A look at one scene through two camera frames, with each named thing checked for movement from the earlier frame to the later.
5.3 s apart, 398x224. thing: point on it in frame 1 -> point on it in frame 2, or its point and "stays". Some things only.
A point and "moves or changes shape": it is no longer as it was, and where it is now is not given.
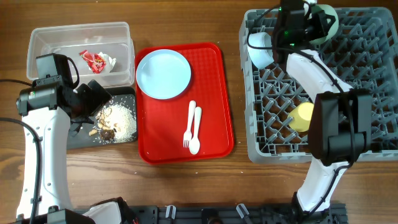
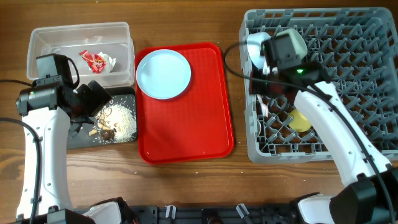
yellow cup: (300, 117) stays
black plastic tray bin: (116, 122) stays
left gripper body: (89, 102) stays
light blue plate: (163, 74) stays
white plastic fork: (188, 134) -> (264, 106)
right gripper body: (314, 28) -> (262, 88)
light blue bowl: (260, 48) stays
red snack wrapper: (96, 61) stays
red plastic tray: (162, 123) stays
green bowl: (329, 10) moves or changes shape
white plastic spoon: (194, 144) -> (260, 127)
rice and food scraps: (115, 122) stays
